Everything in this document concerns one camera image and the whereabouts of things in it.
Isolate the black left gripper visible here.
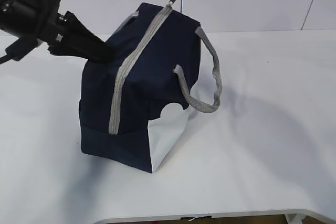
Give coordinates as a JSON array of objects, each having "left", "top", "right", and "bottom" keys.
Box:
[{"left": 5, "top": 0, "right": 113, "bottom": 63}]

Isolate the navy blue lunch bag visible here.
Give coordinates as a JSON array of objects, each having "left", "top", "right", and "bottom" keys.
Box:
[{"left": 79, "top": 3, "right": 222, "bottom": 173}]

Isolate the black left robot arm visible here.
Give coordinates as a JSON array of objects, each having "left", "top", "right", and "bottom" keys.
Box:
[{"left": 1, "top": 0, "right": 113, "bottom": 63}]

